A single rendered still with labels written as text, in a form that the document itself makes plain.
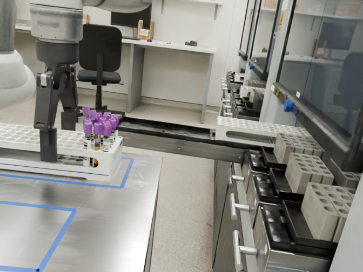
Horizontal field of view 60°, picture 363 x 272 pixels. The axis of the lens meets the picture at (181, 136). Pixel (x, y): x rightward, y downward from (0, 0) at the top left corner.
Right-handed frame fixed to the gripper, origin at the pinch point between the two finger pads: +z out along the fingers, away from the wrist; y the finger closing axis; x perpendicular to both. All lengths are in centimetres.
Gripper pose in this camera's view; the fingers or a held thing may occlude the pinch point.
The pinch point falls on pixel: (59, 141)
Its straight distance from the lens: 70.4
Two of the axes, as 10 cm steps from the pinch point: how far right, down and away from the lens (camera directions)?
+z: -1.1, 9.4, 3.3
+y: -0.1, 3.3, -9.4
